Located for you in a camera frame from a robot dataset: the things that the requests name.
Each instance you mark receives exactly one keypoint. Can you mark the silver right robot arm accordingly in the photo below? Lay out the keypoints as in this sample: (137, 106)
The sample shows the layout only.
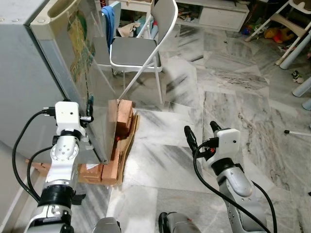
(233, 182)

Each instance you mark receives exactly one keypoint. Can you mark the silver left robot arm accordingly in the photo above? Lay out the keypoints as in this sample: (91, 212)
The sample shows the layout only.
(63, 153)

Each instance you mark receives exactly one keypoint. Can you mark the grey fridge body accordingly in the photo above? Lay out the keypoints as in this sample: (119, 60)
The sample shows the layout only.
(19, 73)

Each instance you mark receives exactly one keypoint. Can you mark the red brick pile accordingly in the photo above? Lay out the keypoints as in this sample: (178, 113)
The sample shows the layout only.
(121, 119)

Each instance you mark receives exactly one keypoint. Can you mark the brown cardboard sheet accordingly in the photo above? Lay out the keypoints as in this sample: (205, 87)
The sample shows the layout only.
(130, 141)

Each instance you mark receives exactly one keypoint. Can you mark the grey folding chair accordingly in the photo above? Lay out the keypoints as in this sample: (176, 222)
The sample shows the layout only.
(131, 51)

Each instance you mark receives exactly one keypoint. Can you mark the white stick with black tip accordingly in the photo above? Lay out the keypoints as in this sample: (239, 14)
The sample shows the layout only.
(296, 132)

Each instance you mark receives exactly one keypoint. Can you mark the black plastic scrap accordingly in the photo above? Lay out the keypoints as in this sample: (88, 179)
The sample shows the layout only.
(78, 198)

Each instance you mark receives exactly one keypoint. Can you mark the beige cloth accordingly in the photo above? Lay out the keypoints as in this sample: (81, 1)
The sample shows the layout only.
(129, 29)

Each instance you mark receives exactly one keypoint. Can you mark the blue cloth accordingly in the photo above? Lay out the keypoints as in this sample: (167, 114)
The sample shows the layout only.
(109, 22)

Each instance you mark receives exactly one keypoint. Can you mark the small green black toy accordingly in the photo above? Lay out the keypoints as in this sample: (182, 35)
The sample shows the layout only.
(296, 75)

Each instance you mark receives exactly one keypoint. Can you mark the light blue table leg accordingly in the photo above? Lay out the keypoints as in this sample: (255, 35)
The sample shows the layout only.
(294, 51)

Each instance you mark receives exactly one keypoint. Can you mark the silver left robot leg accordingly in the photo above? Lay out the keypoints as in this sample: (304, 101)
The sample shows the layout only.
(108, 225)

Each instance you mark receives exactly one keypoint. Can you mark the yellow red plush toy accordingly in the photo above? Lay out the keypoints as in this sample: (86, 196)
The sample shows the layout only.
(277, 34)

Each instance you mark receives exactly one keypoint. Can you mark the white cabinet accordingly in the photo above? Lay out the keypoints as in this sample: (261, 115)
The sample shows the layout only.
(218, 14)

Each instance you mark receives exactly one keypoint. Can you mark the white plastic chair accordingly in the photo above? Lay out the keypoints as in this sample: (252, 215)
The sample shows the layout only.
(282, 17)

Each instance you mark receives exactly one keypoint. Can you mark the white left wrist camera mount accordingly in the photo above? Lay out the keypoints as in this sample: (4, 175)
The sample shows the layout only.
(68, 116)

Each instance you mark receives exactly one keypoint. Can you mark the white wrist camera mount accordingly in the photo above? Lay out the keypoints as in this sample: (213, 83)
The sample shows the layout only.
(227, 143)
(68, 116)

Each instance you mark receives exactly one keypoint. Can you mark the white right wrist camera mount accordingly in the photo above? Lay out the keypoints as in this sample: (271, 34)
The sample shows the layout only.
(227, 143)

